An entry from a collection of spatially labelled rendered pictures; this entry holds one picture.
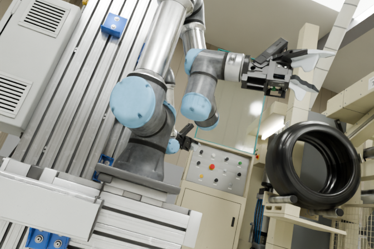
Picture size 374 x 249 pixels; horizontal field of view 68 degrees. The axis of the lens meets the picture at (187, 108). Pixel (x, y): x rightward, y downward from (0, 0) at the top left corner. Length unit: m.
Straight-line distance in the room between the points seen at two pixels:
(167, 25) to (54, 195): 0.51
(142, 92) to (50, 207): 0.31
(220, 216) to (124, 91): 1.84
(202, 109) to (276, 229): 1.60
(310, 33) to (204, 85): 2.17
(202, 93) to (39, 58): 0.58
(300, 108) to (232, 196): 0.90
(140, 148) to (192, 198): 1.62
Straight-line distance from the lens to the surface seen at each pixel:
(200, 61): 0.73
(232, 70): 0.72
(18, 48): 1.08
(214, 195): 2.41
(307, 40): 2.74
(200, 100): 0.68
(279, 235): 2.20
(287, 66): 0.73
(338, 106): 2.34
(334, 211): 1.97
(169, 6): 0.86
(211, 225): 2.40
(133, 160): 0.78
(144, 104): 0.67
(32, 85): 1.02
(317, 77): 2.99
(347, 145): 2.05
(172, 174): 4.54
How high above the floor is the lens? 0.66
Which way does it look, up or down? 20 degrees up
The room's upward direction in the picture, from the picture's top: 16 degrees clockwise
